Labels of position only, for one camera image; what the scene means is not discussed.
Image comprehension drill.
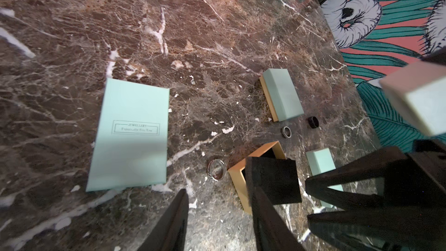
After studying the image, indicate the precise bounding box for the black foam ring insert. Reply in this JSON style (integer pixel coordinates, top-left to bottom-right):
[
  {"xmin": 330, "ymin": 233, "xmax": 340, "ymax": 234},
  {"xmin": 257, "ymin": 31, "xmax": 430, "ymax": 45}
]
[{"xmin": 246, "ymin": 158, "xmax": 302, "ymax": 205}]

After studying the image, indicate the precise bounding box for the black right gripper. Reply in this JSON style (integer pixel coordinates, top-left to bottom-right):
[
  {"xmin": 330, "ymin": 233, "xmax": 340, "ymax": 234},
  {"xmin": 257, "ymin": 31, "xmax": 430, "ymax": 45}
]
[{"xmin": 305, "ymin": 139, "xmax": 446, "ymax": 251}]

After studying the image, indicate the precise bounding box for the mint green box lid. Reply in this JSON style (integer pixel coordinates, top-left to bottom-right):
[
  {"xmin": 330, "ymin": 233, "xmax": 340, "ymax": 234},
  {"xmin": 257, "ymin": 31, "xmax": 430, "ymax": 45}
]
[{"xmin": 262, "ymin": 69, "xmax": 304, "ymax": 122}]

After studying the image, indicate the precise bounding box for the tan ring box base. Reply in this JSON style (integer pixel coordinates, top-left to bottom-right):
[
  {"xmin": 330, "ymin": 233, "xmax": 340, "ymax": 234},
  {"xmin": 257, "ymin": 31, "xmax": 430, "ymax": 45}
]
[{"xmin": 260, "ymin": 76, "xmax": 278, "ymax": 122}]

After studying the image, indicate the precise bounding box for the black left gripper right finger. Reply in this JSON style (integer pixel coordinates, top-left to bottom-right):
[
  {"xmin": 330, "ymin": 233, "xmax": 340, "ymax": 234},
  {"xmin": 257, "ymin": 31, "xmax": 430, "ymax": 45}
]
[{"xmin": 252, "ymin": 187, "xmax": 305, "ymax": 251}]

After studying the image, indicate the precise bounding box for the thin silver ring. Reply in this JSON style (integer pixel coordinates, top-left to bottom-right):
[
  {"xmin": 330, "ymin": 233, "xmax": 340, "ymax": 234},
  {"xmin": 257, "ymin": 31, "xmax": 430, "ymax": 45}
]
[{"xmin": 207, "ymin": 158, "xmax": 228, "ymax": 182}]

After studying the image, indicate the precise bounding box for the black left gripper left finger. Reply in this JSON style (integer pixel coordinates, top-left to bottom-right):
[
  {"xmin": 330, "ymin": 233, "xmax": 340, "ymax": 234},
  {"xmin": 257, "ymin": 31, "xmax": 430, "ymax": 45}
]
[{"xmin": 137, "ymin": 189, "xmax": 189, "ymax": 251}]

